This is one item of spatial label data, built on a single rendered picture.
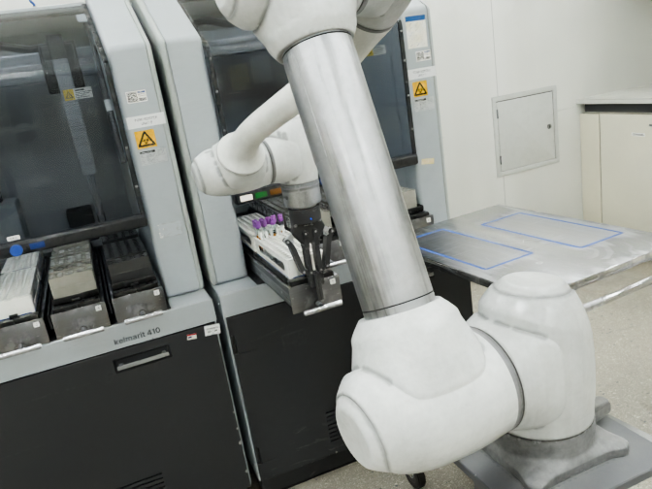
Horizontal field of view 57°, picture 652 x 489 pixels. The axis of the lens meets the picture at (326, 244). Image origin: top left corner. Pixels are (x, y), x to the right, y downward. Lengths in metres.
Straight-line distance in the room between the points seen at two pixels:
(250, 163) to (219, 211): 0.53
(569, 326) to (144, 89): 1.25
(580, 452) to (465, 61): 2.71
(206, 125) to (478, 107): 2.05
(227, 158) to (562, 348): 0.75
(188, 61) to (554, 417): 1.29
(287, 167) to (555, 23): 2.69
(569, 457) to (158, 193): 1.23
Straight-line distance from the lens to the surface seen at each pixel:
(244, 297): 1.77
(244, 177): 1.29
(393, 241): 0.78
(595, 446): 1.01
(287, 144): 1.35
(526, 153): 3.72
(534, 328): 0.86
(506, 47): 3.61
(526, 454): 0.97
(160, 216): 1.76
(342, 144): 0.79
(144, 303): 1.72
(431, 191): 2.05
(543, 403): 0.89
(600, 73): 4.06
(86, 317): 1.72
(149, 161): 1.74
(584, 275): 1.35
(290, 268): 1.51
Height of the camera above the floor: 1.31
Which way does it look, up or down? 16 degrees down
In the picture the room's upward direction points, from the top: 9 degrees counter-clockwise
